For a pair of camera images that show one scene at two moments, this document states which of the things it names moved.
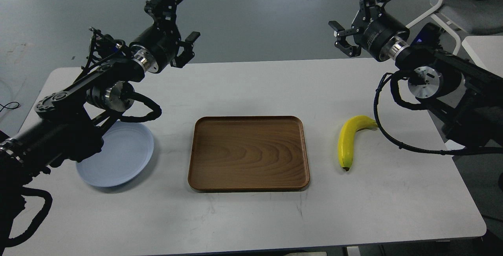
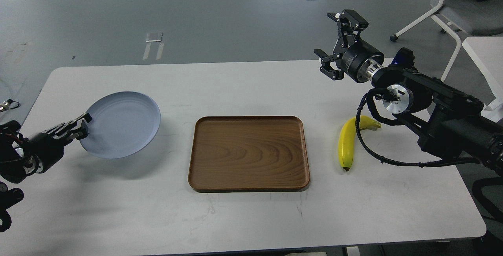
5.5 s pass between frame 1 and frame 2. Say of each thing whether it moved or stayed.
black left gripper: moved
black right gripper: moved
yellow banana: stayed
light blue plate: moved
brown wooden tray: stayed
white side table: stayed
